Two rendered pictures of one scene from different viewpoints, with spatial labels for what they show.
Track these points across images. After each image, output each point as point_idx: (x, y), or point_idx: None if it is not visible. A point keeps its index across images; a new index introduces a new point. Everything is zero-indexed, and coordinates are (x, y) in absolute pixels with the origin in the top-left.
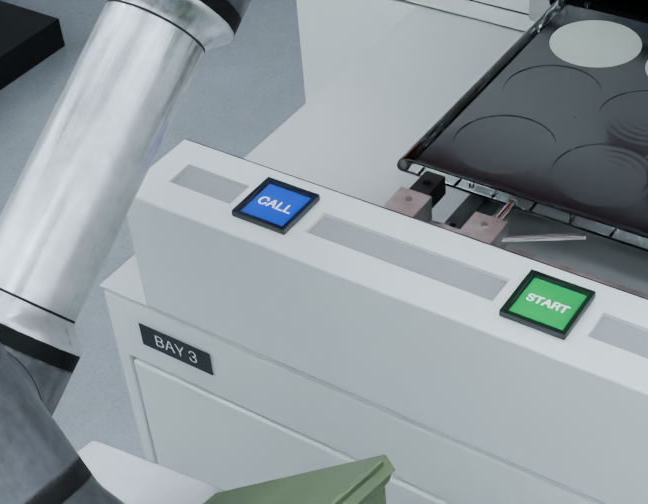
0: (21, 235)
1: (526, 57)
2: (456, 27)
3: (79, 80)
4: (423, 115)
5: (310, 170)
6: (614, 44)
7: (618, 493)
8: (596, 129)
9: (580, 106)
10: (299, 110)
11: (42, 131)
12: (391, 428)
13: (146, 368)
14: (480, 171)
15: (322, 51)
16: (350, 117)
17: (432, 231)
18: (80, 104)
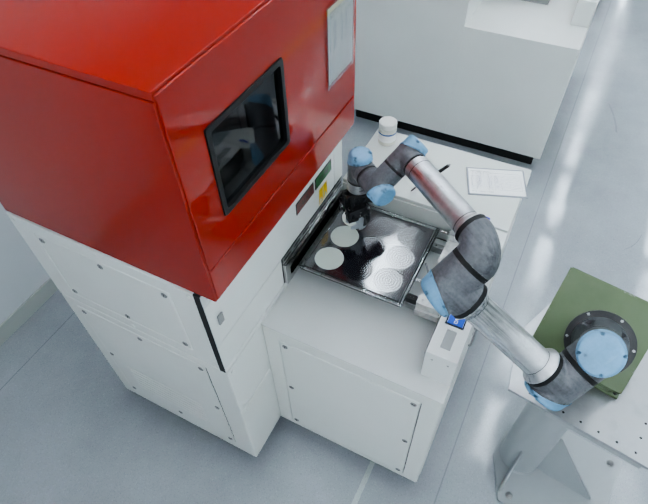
0: (538, 346)
1: (338, 275)
2: (279, 310)
3: (504, 321)
4: (337, 317)
5: (372, 348)
6: (330, 253)
7: None
8: (378, 258)
9: (365, 262)
10: (335, 356)
11: (511, 339)
12: None
13: (443, 405)
14: (402, 285)
15: (239, 379)
16: (339, 339)
17: None
18: (510, 322)
